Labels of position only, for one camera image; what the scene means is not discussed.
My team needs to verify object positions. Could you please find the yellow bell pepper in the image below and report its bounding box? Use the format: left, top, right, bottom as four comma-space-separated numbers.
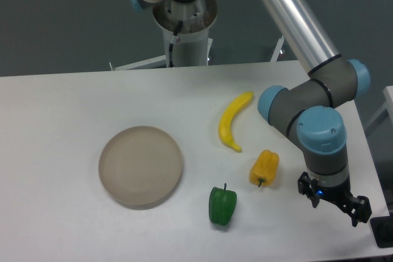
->
249, 150, 279, 187

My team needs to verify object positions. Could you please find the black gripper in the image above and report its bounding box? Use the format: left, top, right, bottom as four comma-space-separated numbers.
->
297, 172, 372, 227

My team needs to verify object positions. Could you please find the green bell pepper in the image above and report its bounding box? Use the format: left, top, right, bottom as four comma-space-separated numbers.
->
209, 183, 237, 226

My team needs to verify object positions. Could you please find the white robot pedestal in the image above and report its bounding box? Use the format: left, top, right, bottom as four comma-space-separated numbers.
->
113, 0, 218, 71

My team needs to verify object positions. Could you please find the black cable on pedestal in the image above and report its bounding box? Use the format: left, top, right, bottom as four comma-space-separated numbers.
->
167, 20, 184, 68

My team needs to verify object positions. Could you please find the beige round plate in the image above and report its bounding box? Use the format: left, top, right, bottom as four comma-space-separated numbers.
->
98, 126, 183, 207

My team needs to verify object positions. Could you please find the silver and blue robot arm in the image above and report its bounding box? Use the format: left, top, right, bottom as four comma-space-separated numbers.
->
130, 0, 372, 225

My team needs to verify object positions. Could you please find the yellow banana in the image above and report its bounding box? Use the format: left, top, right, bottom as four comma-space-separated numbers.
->
218, 91, 254, 153

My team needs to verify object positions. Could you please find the white table at right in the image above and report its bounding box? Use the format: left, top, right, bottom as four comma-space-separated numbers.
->
364, 85, 393, 137

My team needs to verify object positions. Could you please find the black device at table edge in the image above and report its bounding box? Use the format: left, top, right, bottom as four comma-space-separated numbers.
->
370, 216, 392, 249

